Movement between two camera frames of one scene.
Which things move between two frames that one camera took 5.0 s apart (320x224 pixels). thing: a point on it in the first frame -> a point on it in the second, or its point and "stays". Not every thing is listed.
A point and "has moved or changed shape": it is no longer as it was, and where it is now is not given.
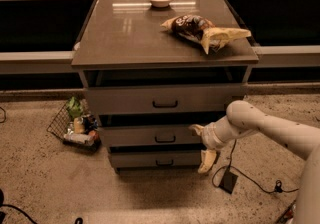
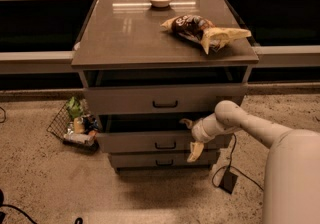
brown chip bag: x=200 y=30 stays
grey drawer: x=150 y=136 has moved or changed shape
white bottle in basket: x=78 y=138 stays
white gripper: x=210 y=137 -> x=199 y=131
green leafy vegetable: x=74 y=107 stays
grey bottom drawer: x=156 y=159 stays
